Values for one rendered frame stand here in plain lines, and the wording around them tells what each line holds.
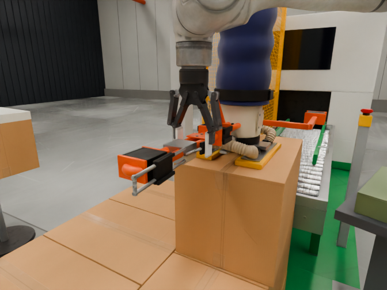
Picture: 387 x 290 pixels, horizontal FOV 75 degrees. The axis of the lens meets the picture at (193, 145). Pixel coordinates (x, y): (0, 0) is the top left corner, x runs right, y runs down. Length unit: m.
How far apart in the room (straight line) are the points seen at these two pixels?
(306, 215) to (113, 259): 1.04
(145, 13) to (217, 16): 12.75
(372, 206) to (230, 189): 0.54
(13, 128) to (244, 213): 1.57
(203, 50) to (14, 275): 1.05
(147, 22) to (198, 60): 12.47
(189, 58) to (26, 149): 1.59
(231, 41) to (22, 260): 1.17
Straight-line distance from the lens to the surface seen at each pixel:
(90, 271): 1.14
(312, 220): 1.61
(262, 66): 0.98
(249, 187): 0.86
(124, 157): 0.53
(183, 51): 0.63
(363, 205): 1.17
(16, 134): 2.00
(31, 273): 1.23
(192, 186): 0.95
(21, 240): 2.45
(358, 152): 2.04
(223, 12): 0.46
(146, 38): 13.03
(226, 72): 0.97
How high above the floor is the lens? 1.27
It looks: 16 degrees down
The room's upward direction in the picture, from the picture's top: straight up
